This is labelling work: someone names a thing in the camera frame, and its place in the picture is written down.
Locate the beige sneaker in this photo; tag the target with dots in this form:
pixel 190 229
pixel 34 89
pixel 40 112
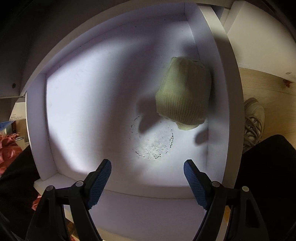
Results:
pixel 254 123

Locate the white open drawer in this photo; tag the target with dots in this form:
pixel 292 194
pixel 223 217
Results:
pixel 94 99

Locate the red satin fabric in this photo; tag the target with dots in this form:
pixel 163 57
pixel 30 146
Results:
pixel 18 174

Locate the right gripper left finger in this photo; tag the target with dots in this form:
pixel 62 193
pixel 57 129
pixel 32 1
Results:
pixel 49 221

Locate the green knit beanie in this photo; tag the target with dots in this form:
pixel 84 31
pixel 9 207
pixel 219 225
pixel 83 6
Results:
pixel 183 96

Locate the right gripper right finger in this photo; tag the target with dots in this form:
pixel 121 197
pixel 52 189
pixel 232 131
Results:
pixel 245 220

